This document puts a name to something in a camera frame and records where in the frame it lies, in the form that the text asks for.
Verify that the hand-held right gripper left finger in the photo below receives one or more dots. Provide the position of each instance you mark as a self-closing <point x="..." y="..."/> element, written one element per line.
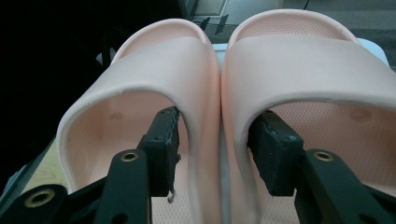
<point x="163" y="155"/>

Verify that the pink slide slipper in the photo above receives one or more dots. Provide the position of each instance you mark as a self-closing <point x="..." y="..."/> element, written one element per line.
<point x="162" y="68"/>
<point x="311" y="68"/>

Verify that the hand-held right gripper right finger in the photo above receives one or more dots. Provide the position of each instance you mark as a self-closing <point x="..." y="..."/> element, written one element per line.
<point x="274" y="155"/>

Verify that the black stand foot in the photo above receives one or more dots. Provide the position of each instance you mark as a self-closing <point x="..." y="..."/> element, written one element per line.
<point x="222" y="23"/>
<point x="204" y="23"/>

